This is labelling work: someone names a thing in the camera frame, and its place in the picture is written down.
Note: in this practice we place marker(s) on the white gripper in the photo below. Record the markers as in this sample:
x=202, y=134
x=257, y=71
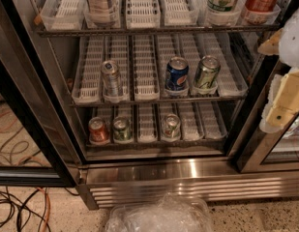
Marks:
x=292, y=41

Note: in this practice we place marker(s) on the blue pepsi can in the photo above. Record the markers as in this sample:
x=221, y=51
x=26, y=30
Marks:
x=176, y=74

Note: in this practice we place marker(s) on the green soda can middle shelf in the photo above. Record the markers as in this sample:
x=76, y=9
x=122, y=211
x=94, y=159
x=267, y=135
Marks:
x=206, y=73

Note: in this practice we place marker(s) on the right glass fridge door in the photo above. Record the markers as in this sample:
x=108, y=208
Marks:
x=264, y=136

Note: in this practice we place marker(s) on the glass fridge door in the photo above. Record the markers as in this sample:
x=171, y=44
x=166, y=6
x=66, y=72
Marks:
x=264, y=136
x=36, y=82

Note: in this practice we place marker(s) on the green can bottom left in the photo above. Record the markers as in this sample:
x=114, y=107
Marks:
x=121, y=130

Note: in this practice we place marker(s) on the silver soda can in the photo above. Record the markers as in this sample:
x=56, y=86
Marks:
x=112, y=78

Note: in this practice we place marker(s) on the orange-red soda can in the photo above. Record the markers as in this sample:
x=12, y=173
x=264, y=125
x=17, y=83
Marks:
x=98, y=130

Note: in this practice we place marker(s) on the steel fridge base grille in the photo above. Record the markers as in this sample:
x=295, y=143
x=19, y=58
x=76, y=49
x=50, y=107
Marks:
x=110, y=184

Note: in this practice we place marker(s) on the left glass fridge door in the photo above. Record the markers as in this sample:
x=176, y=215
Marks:
x=36, y=82

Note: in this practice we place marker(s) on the clear plastic bag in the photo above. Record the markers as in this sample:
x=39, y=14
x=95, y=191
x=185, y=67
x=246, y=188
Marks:
x=171, y=213

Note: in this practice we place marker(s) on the beige labelled bottle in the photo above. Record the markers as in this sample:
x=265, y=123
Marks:
x=102, y=12

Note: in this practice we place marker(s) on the top wire shelf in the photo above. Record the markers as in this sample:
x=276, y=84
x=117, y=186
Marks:
x=157, y=31

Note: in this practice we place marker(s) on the wire shelf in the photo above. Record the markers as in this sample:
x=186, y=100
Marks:
x=100, y=101
x=158, y=144
x=157, y=31

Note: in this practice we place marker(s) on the bottom wire shelf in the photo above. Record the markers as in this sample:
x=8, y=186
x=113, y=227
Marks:
x=158, y=144

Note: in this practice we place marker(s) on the middle wire shelf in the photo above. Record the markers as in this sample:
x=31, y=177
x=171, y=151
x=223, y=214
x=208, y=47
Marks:
x=100, y=101

